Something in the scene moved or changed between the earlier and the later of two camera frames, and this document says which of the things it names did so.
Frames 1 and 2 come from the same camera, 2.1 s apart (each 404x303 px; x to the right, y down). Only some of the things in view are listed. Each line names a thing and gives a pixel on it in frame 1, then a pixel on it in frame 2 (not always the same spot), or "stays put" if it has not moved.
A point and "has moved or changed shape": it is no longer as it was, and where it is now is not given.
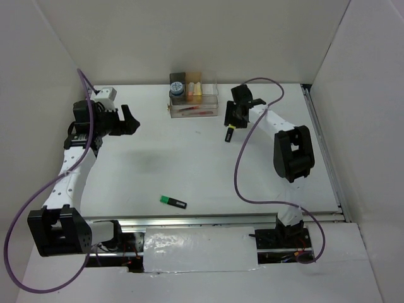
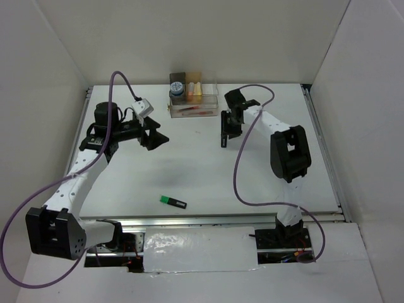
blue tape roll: (177, 88) stays put
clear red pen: (191, 108) stays put
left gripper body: (108, 122) -> (130, 130)
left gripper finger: (127, 115) -> (150, 124)
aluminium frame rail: (254, 219) stays put
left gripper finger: (129, 125) -> (153, 139)
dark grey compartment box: (181, 98) stays put
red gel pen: (199, 113) stays put
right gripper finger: (241, 122) -> (234, 130)
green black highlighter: (175, 202) stays put
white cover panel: (200, 249) stays put
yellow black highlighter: (229, 133) has moved or changed shape
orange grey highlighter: (190, 92) stays put
